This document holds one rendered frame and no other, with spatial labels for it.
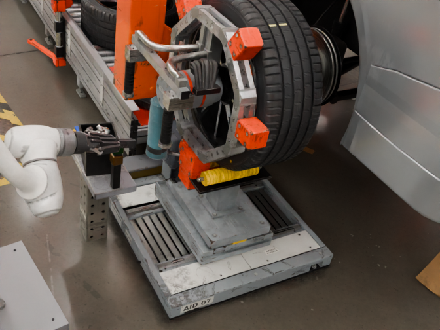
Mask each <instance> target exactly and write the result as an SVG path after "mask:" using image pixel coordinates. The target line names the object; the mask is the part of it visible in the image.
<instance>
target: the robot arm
mask: <svg viewBox="0 0 440 330"><path fill-rule="evenodd" d="M135 144H136V140H135V139H117V136H115V137H113V135H110V134H102V133H97V132H91V131H88V130H85V131H84V132H81V131H72V129H67V128H51V127H48V126H41V125H26V126H16V127H13V128H11V129H10V130H9V131H7V133H6V134H5V138H4V142H3V141H2V139H1V138H0V173H1V175H2V176H3V177H4V178H5V179H6V180H7V181H8V182H9V183H11V184H12V185H14V186H15V187H16V191H17V193H18V194H19V195H20V196H21V197H22V198H23V199H24V201H25V202H26V203H27V205H28V208H29V210H30V211H31V212H32V214H33V215H34V216H37V217H38V218H44V217H50V216H53V215H56V214H57V213H58V212H59V211H60V210H61V208H62V205H63V201H64V192H63V185H62V179H61V175H60V171H59V168H58V164H57V156H71V155H73V154H83V153H84V152H86V151H90V152H96V153H97V156H101V155H104V154H109V153H116V152H119V150H120V148H134V147H135ZM15 158H19V159H20V161H21V163H22V166H23V167H21V165H20V164H19V163H18V162H17V161H16V159H15Z"/></svg>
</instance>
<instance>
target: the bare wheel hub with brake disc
mask: <svg viewBox="0 0 440 330"><path fill-rule="evenodd" d="M310 29H311V31H312V33H313V37H314V38H315V40H316V44H317V47H318V48H317V49H318V51H319V57H320V60H321V63H320V64H321V68H322V71H321V72H322V75H323V80H322V82H323V87H322V88H323V96H322V103H323V102H325V101H326V100H327V99H328V98H329V97H330V96H331V94H332V93H333V91H334V89H335V86H336V83H337V77H338V70H339V68H338V60H337V53H336V51H335V47H334V46H333V44H332V42H331V40H330V38H329V37H328V36H327V35H326V34H325V33H324V32H323V31H322V30H320V29H318V28H314V27H311V28H310Z"/></svg>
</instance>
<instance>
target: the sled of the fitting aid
mask: <svg viewBox="0 0 440 330"><path fill-rule="evenodd" d="M179 182H182V181H181V180H180V178H179V177H171V178H169V179H163V180H160V181H156V183H155V195H156V197H157V198H158V199H159V201H160V203H161V204H162V206H163V207H164V209H165V210H166V212H167V214H168V215H169V216H170V218H171V220H172V221H173V223H174V225H175V226H176V227H177V229H178V231H179V232H180V234H181V235H182V237H183V239H184V240H185V241H186V243H187V245H188V246H189V248H190V249H191V251H192V252H193V254H194V256H195V257H196V259H197V260H198V262H199V263H200V265H204V264H208V263H211V262H214V261H218V260H221V259H224V258H227V257H231V256H234V255H237V254H241V253H244V252H247V251H251V250H254V249H257V248H261V247H265V246H268V245H270V243H271V240H272V237H273V234H274V233H273V232H272V230H271V229H270V230H269V232H268V233H266V234H262V235H258V236H254V237H252V238H248V239H245V240H240V241H238V242H234V243H231V244H227V245H224V246H220V247H216V248H213V249H210V248H209V247H208V245H207V243H206V242H205V241H204V239H203V237H201V235H200V233H199V232H198V231H197V229H196V227H195V226H194V225H193V223H192V221H191V220H190V219H189V217H188V216H187V214H186V213H185V211H184V210H183V208H182V207H181V205H180V204H179V202H178V201H177V199H176V198H175V196H174V195H173V194H172V192H171V188H172V184H173V183H179Z"/></svg>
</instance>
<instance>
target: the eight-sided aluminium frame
mask: <svg viewBox="0 0 440 330"><path fill-rule="evenodd" d="M202 24H204V25H205V26H206V27H207V28H208V29H209V30H211V31H212V32H213V33H214V35H215V36H216V37H217V38H219V39H220V40H221V42H222V44H223V50H224V53H225V58H226V61H227V66H228V69H229V75H230V79H231V83H232V88H233V91H234V104H233V108H232V114H231V118H230V124H229V130H228V134H227V140H226V143H225V144H224V145H222V146H220V147H217V148H213V146H212V145H211V144H210V142H209V141H208V140H207V139H206V138H205V137H204V135H203V134H202V133H201V132H200V130H199V129H198V128H197V127H196V126H195V124H194V121H193V116H192V113H191V109H184V110H183V114H184V117H185V120H184V119H183V114H182V110H177V111H174V115H175V120H176V126H177V129H178V132H179V134H180V136H183V138H184V140H185V141H186V142H187V144H188V145H189V147H190V148H191V149H192V150H193V151H194V153H195V154H196V155H197V157H198V158H199V160H200V161H201V162H202V163H203V164H206V163H210V162H216V161H220V160H222V159H224V158H227V157H230V156H233V155H237V154H240V153H242V152H244V151H245V147H244V146H243V145H242V144H241V143H240V142H239V141H238V140H237V139H236V137H235V136H234V135H235V131H236V125H237V122H238V119H244V118H250V117H252V116H253V111H254V108H255V105H256V99H257V95H256V88H255V86H254V83H253V78H252V74H251V69H250V66H249V61H248V60H238V61H234V60H233V59H232V55H231V53H230V49H229V46H228V41H229V40H230V38H231V37H232V36H233V35H234V34H235V33H236V31H237V30H238V29H239V28H238V27H236V26H235V25H234V24H232V23H231V22H230V21H229V20H227V19H226V18H225V17H224V16H223V15H222V14H221V13H219V12H218V11H217V10H216V9H215V7H212V6H211V5H195V6H194V7H193V8H191V10H190V11H189V12H188V13H187V14H186V15H185V16H184V17H183V18H182V19H181V20H180V21H179V22H178V23H177V24H176V25H174V27H173V28H172V32H171V35H170V36H171V41H170V44H171V45H178V44H180V45H188V44H189V37H190V35H191V34H192V33H193V32H194V31H195V30H197V29H198V28H199V27H200V26H201V25H202ZM186 53H187V52H179V53H178V52H170V53H169V58H171V57H172V56H176V55H179V54H186ZM185 65H186V62H180V63H177V64H174V66H175V68H176V66H177V70H178V71H181V70H185Z"/></svg>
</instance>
